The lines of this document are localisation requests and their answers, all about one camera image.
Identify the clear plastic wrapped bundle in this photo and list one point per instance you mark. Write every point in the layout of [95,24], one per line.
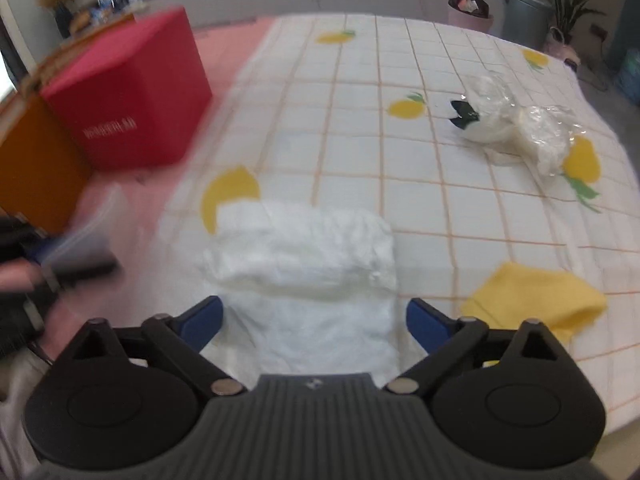
[491,115]

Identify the grey trash can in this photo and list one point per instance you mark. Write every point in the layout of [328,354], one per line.
[526,22]

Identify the yellow cloth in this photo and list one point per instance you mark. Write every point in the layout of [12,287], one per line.
[515,293]

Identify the white folded towel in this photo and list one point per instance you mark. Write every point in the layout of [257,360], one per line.
[305,291]

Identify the pink space heater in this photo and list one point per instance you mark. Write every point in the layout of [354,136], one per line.
[557,47]

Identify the dried flowers dark vase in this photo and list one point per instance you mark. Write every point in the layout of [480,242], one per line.
[62,14]

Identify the checked lemon tablecloth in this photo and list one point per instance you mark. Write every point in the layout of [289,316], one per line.
[352,110]

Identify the pink table mat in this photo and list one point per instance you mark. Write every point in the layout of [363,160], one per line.
[146,209]

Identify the tall leafy floor plant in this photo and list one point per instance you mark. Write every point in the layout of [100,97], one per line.
[570,5]

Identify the blue water bottle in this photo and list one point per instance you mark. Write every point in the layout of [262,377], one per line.
[628,77]

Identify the pink waste bin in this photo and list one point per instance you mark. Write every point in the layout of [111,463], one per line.
[470,14]

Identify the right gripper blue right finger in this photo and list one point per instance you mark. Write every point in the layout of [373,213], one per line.
[429,327]

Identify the red Wonderlab box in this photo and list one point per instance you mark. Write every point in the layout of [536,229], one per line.
[135,97]

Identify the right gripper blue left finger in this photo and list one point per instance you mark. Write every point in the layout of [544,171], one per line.
[198,326]

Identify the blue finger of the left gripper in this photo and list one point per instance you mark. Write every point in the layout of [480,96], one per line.
[69,262]

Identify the orange cardboard box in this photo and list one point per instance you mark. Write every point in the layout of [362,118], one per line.
[43,172]

